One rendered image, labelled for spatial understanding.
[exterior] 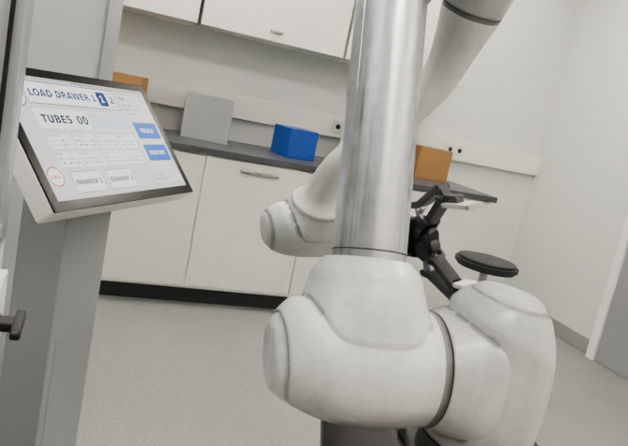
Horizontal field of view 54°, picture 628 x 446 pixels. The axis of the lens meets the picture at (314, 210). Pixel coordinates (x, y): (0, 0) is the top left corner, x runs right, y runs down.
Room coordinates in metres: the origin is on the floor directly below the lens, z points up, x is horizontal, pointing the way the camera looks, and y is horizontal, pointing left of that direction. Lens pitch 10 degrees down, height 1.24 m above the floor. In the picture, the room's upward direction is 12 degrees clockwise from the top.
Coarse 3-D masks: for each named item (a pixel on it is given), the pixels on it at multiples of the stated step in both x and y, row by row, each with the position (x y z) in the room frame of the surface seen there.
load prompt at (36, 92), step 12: (24, 84) 1.19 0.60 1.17; (36, 84) 1.23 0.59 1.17; (48, 84) 1.26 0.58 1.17; (60, 84) 1.30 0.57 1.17; (36, 96) 1.21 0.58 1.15; (48, 96) 1.24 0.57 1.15; (60, 96) 1.28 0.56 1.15; (72, 96) 1.32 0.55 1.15; (84, 96) 1.36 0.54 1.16; (96, 96) 1.40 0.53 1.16; (108, 96) 1.45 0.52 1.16; (108, 108) 1.42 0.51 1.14; (120, 108) 1.46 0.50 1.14
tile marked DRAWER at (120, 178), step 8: (112, 168) 1.30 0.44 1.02; (120, 168) 1.33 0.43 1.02; (128, 168) 1.36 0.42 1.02; (112, 176) 1.29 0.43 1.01; (120, 176) 1.31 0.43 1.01; (128, 176) 1.34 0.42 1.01; (112, 184) 1.27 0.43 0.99; (120, 184) 1.30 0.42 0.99; (128, 184) 1.32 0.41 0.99; (136, 184) 1.35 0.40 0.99
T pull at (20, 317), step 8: (16, 312) 0.74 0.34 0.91; (24, 312) 0.74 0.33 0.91; (0, 320) 0.71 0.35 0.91; (8, 320) 0.71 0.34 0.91; (16, 320) 0.72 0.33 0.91; (24, 320) 0.74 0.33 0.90; (0, 328) 0.70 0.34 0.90; (8, 328) 0.70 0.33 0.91; (16, 328) 0.69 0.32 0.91; (16, 336) 0.69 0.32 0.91
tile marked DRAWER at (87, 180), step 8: (72, 176) 1.17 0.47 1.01; (80, 176) 1.19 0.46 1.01; (88, 176) 1.21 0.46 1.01; (96, 176) 1.24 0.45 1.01; (80, 184) 1.18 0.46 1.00; (88, 184) 1.20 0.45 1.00; (96, 184) 1.22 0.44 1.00; (104, 184) 1.25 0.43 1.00; (80, 192) 1.17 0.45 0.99; (88, 192) 1.19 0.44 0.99
